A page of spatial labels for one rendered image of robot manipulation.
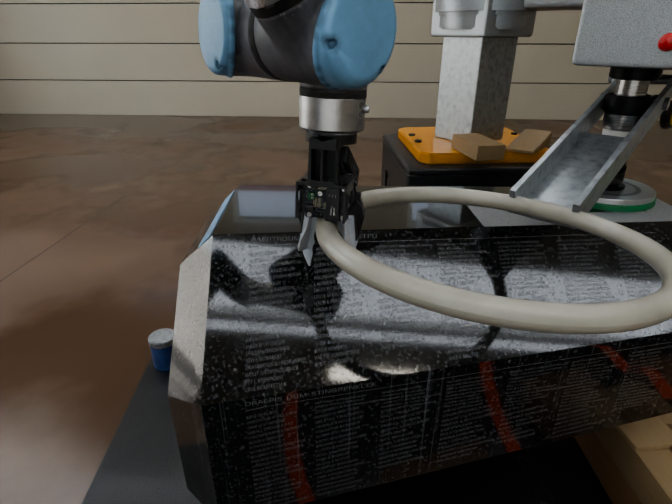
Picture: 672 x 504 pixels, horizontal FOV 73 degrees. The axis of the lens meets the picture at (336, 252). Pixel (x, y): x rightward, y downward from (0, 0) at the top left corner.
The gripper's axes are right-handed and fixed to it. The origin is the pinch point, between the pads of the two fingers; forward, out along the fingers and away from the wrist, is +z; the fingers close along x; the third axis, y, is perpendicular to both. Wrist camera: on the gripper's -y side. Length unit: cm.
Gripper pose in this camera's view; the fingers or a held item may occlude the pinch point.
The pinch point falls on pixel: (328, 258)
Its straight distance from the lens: 72.9
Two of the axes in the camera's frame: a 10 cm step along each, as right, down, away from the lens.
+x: 9.8, 1.3, -1.8
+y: -2.2, 3.7, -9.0
